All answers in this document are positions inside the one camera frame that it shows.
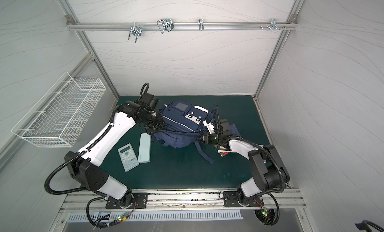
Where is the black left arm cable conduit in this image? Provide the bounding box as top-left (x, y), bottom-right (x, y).
top-left (44, 106), bottom-right (121, 196)

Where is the navy blue student backpack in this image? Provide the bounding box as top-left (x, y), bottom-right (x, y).
top-left (152, 101), bottom-right (241, 165)

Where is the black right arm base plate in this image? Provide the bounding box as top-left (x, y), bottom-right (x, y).
top-left (218, 190), bottom-right (264, 208)

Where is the metal ring clamp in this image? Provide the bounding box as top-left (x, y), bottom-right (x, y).
top-left (198, 19), bottom-right (204, 31)

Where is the metal u-bolt clamp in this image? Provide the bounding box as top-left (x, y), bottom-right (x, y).
top-left (157, 19), bottom-right (175, 34)
top-left (128, 23), bottom-right (142, 43)

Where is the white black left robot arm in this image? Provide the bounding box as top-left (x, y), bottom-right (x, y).
top-left (65, 93), bottom-right (164, 208)

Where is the metal u-bolt clamp left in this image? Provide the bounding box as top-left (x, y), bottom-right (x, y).
top-left (128, 23), bottom-right (142, 43)

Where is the metal bracket clamp right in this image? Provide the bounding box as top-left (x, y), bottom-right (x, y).
top-left (260, 19), bottom-right (286, 31)

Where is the white wire basket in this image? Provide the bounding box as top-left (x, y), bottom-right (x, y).
top-left (11, 72), bottom-right (106, 148)

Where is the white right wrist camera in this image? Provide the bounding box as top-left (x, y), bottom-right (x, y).
top-left (203, 119), bottom-right (215, 134)

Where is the metal u-bolt clamp middle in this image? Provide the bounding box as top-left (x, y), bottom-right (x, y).
top-left (157, 19), bottom-right (175, 34)

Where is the grey green calculator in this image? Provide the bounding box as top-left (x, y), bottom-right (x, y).
top-left (118, 144), bottom-right (140, 172)

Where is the mint green pencil case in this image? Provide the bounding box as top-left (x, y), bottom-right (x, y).
top-left (138, 133), bottom-right (152, 164)

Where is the white slotted cable duct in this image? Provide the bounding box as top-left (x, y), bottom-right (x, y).
top-left (67, 210), bottom-right (244, 223)

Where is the black cable bottom right corner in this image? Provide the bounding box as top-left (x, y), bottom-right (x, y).
top-left (354, 219), bottom-right (384, 232)

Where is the aluminium crossbar rail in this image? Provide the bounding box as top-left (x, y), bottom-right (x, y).
top-left (67, 21), bottom-right (298, 32)

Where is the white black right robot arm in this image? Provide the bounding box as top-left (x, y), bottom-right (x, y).
top-left (202, 120), bottom-right (290, 207)

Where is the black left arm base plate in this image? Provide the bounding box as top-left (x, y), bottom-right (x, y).
top-left (106, 193), bottom-right (149, 210)

